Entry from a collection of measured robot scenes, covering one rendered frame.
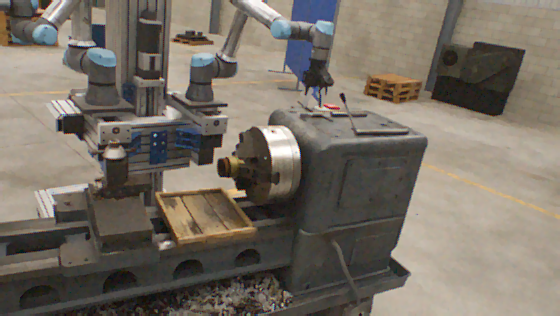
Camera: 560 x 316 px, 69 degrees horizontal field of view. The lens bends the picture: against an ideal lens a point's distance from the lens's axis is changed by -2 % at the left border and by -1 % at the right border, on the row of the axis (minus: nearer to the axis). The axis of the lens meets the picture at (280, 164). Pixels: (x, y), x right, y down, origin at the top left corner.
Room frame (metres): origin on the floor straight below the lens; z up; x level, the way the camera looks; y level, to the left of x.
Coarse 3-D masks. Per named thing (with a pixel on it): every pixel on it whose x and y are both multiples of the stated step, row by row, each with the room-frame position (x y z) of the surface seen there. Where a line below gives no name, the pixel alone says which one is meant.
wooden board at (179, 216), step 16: (160, 192) 1.49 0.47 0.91; (176, 192) 1.52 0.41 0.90; (192, 192) 1.56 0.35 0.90; (208, 192) 1.60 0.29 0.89; (224, 192) 1.59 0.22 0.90; (160, 208) 1.40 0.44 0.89; (176, 208) 1.42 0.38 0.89; (192, 208) 1.44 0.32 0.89; (208, 208) 1.46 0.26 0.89; (224, 208) 1.48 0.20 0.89; (176, 224) 1.31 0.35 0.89; (192, 224) 1.32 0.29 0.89; (208, 224) 1.34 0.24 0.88; (224, 224) 1.36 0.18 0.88; (240, 224) 1.38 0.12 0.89; (176, 240) 1.20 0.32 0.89; (192, 240) 1.21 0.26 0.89; (208, 240) 1.24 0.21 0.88; (224, 240) 1.27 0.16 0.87
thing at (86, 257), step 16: (80, 192) 1.39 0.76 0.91; (64, 208) 1.26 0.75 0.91; (80, 208) 1.27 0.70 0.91; (96, 224) 1.16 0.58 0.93; (96, 240) 1.08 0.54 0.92; (64, 256) 1.00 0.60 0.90; (80, 256) 1.01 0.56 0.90; (96, 256) 1.03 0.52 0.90; (112, 256) 1.03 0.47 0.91; (128, 256) 1.05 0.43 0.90; (144, 256) 1.08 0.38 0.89; (64, 272) 0.96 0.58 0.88; (80, 272) 0.98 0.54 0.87
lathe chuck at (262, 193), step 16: (256, 128) 1.53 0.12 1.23; (272, 128) 1.54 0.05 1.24; (256, 144) 1.52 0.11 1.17; (272, 144) 1.44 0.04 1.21; (288, 144) 1.48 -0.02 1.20; (256, 160) 1.57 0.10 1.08; (272, 160) 1.40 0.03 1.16; (288, 160) 1.44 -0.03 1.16; (288, 176) 1.42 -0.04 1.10; (256, 192) 1.47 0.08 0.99; (272, 192) 1.40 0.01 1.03; (288, 192) 1.44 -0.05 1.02
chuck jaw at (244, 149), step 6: (246, 132) 1.56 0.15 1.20; (240, 138) 1.56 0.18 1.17; (246, 138) 1.54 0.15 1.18; (240, 144) 1.52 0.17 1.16; (246, 144) 1.53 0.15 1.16; (252, 144) 1.54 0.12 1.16; (234, 150) 1.49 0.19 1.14; (240, 150) 1.50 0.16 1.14; (246, 150) 1.51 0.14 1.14; (252, 150) 1.53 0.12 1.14; (240, 156) 1.49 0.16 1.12; (246, 156) 1.50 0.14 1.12; (252, 156) 1.51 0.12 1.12
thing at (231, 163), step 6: (228, 156) 1.46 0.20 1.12; (234, 156) 1.47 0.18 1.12; (222, 162) 1.43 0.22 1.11; (228, 162) 1.44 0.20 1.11; (234, 162) 1.44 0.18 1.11; (240, 162) 1.47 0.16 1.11; (222, 168) 1.42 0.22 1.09; (228, 168) 1.42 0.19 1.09; (234, 168) 1.43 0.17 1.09; (240, 168) 1.44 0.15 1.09; (222, 174) 1.42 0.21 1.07; (228, 174) 1.43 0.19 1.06; (234, 174) 1.43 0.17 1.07
